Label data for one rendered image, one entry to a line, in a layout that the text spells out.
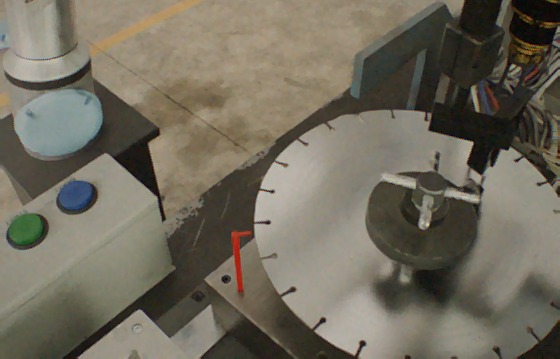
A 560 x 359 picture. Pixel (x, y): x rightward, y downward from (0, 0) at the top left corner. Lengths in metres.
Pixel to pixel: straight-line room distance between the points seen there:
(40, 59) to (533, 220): 0.59
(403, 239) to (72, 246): 0.35
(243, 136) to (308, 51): 0.62
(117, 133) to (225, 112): 1.19
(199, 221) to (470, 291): 0.43
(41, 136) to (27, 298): 0.23
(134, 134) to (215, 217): 0.24
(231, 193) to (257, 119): 1.27
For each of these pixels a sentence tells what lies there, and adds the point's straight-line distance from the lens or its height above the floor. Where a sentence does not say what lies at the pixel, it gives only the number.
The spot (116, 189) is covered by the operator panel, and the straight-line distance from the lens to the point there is 0.65.
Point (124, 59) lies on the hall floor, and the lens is 2.49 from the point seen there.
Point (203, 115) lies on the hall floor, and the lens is 2.11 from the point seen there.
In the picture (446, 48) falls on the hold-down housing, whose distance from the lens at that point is 0.50.
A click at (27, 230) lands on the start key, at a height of 0.91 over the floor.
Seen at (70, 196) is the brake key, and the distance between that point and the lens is 0.65.
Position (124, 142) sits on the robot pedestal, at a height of 0.75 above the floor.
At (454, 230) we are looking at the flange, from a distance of 0.53.
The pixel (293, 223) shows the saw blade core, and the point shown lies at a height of 0.95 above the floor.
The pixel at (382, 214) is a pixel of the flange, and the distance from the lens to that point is 0.53.
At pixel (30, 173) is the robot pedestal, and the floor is 0.75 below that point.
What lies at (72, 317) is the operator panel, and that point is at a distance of 0.67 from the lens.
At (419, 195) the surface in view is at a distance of 0.51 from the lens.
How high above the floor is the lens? 1.37
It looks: 47 degrees down
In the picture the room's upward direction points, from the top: straight up
